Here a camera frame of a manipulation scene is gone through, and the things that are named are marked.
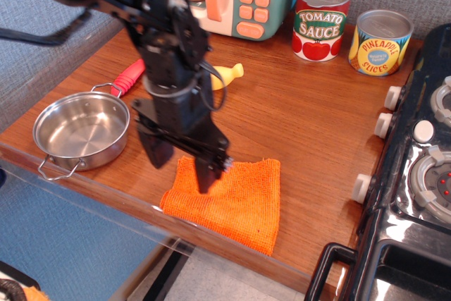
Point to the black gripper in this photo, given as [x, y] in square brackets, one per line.
[179, 115]

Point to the orange cloth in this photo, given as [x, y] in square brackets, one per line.
[244, 205]

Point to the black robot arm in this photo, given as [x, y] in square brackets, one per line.
[164, 32]

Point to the yellow toy banana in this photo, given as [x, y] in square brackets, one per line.
[227, 76]

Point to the stainless steel pan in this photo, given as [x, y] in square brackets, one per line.
[82, 131]

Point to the white stove knob lower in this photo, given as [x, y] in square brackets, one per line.
[361, 187]

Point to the white stove knob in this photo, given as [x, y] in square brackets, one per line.
[392, 97]
[361, 187]
[382, 125]

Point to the white stove knob middle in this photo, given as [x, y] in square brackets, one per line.
[382, 125]

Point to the tomato sauce can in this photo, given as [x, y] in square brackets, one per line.
[318, 28]

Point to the white stove knob upper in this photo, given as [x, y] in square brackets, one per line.
[392, 97]

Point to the pineapple slices can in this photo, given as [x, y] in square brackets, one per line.
[380, 41]

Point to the black toy stove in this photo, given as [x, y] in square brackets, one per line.
[403, 237]

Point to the red handled metal spoon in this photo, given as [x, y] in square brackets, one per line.
[125, 81]

